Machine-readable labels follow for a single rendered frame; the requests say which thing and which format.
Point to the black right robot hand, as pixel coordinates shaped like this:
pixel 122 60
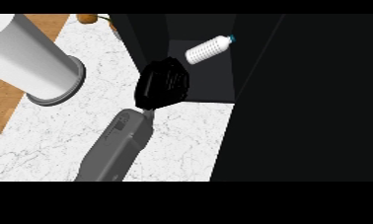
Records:
pixel 162 85

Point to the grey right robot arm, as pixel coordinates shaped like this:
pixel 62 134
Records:
pixel 116 145

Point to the dark grey cabinet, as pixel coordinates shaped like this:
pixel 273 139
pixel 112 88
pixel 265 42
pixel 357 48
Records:
pixel 203 80

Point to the white plastic water bottle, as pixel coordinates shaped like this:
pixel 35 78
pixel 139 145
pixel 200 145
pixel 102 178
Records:
pixel 206 50

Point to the dark grey cabinet door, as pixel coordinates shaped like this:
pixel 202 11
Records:
pixel 301 103

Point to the orange-brown round vegetable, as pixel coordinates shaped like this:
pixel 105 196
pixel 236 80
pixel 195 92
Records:
pixel 87 18

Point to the white cylinder with grey rim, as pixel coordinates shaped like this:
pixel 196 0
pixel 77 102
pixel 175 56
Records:
pixel 34 60

